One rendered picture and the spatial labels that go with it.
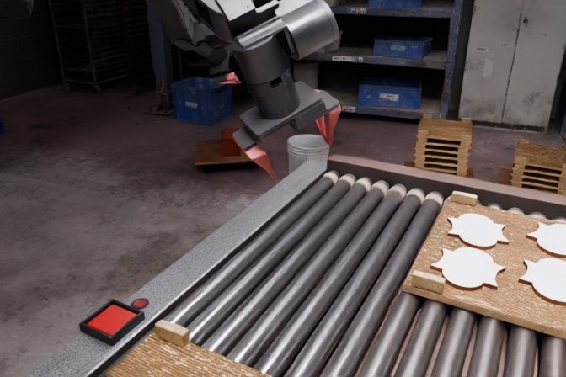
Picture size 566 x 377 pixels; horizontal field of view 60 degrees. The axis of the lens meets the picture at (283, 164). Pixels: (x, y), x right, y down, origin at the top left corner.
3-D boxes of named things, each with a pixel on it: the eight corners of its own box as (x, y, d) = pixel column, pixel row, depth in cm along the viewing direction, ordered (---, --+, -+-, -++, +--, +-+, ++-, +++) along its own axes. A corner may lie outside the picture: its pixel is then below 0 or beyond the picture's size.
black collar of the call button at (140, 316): (80, 331, 83) (78, 323, 82) (114, 305, 89) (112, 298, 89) (112, 347, 80) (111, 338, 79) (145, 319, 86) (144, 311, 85)
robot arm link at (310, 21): (217, 23, 66) (207, -15, 58) (290, -13, 68) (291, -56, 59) (259, 94, 64) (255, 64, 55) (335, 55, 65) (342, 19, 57)
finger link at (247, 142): (313, 171, 69) (293, 119, 63) (270, 198, 67) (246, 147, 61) (291, 150, 74) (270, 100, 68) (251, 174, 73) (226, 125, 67)
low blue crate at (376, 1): (366, 8, 455) (367, -4, 451) (368, 5, 490) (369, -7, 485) (421, 9, 446) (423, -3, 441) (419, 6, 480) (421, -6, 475)
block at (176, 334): (155, 337, 79) (153, 323, 78) (162, 330, 80) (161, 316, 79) (184, 349, 76) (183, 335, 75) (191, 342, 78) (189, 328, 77)
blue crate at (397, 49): (372, 55, 481) (373, 38, 474) (383, 49, 512) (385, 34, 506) (422, 59, 459) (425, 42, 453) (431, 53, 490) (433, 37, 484)
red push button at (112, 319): (87, 330, 83) (86, 323, 83) (114, 310, 88) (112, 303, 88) (112, 342, 81) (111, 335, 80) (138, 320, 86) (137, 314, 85)
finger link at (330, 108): (354, 146, 70) (338, 92, 64) (312, 172, 69) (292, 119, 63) (328, 126, 75) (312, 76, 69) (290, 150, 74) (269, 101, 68)
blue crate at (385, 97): (356, 105, 495) (357, 84, 486) (360, 95, 533) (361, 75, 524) (420, 109, 482) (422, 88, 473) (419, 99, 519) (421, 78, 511)
